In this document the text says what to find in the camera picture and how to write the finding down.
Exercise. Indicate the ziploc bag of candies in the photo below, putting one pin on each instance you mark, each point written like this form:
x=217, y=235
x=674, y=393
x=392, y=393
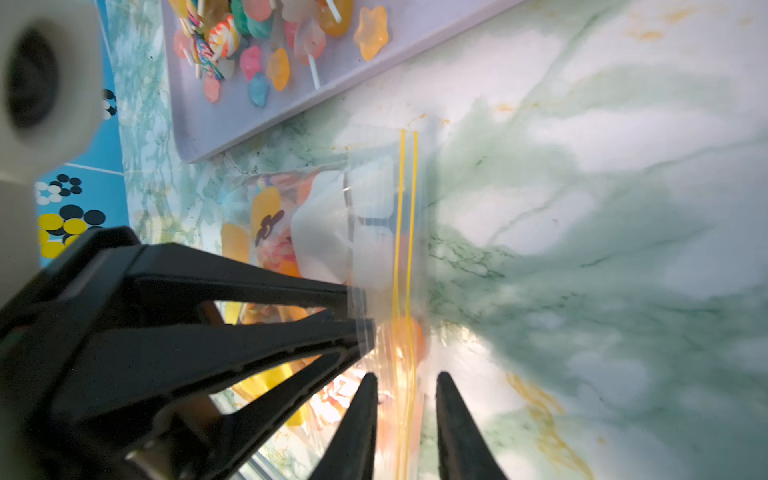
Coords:
x=356, y=220

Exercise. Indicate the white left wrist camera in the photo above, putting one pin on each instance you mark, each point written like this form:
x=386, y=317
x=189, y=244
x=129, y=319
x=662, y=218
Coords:
x=51, y=106

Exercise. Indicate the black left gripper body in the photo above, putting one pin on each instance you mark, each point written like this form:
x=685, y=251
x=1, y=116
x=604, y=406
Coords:
x=51, y=317

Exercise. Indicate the lilac plastic tray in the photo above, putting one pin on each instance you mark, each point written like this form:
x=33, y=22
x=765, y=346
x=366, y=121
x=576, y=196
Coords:
x=202, y=130

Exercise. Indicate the pile of colourful candies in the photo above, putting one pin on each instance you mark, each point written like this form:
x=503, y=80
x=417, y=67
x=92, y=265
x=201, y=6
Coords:
x=264, y=40

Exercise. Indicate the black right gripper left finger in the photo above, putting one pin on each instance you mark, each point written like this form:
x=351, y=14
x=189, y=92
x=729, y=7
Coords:
x=351, y=453

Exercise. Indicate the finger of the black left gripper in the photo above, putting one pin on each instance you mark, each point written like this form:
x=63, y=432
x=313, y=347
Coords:
x=137, y=403
x=166, y=284

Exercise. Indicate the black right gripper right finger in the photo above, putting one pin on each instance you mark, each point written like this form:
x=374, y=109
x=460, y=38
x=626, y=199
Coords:
x=463, y=453

